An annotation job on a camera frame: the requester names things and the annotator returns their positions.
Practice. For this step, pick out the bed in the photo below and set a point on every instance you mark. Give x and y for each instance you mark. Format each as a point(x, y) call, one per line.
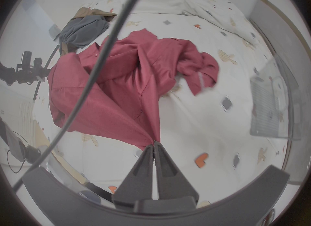
point(206, 123)

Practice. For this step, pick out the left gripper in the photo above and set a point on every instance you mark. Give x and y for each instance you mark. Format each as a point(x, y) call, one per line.
point(37, 76)

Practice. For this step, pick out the red shirt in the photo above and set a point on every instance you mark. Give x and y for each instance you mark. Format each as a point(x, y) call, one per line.
point(116, 93)

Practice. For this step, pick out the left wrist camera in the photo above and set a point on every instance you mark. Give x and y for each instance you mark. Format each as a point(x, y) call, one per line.
point(38, 64)

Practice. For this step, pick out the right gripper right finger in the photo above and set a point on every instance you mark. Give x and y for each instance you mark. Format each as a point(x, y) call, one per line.
point(170, 181)

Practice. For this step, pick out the clear plastic box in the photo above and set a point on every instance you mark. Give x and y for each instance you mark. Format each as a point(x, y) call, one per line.
point(264, 108)

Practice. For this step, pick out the white printed quilt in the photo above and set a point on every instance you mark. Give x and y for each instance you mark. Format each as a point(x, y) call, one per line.
point(170, 3)

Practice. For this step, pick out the brown garment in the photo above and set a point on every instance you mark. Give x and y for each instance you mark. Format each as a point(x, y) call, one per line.
point(85, 12)

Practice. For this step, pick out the grey garment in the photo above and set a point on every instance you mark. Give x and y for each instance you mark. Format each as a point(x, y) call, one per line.
point(82, 30)

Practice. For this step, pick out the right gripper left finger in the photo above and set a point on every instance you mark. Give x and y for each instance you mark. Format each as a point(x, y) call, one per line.
point(138, 181)

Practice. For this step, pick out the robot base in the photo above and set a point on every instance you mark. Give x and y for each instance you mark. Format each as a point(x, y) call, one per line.
point(90, 195)

